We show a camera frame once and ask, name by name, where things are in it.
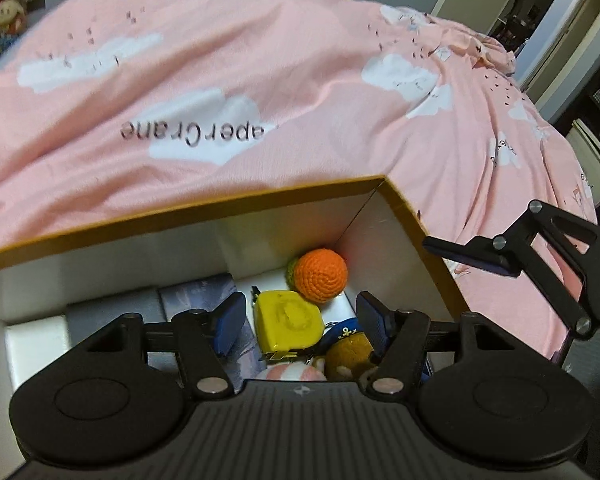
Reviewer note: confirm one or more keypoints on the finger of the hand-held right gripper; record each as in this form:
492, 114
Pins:
480, 257

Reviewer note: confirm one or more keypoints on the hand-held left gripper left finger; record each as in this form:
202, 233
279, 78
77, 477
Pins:
230, 322

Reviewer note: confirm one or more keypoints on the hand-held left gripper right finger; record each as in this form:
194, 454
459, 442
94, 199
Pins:
375, 320

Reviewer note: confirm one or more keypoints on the brown bear plush white shirt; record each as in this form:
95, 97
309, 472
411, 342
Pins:
347, 355

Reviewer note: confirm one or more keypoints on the yellow tape measure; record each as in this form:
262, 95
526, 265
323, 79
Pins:
287, 320

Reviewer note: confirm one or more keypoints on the orange crochet ball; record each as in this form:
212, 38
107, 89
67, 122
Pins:
322, 272

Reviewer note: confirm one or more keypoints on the pink striped white plush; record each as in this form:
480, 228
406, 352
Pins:
290, 374

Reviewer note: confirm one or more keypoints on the orange cardboard box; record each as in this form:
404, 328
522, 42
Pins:
105, 240

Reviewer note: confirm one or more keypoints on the white storage box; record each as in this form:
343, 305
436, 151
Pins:
592, 160

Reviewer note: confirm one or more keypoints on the dark wardrobe shelving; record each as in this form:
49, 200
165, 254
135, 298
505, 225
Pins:
595, 75

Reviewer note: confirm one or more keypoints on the pink cloud print quilt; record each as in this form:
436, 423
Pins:
280, 85

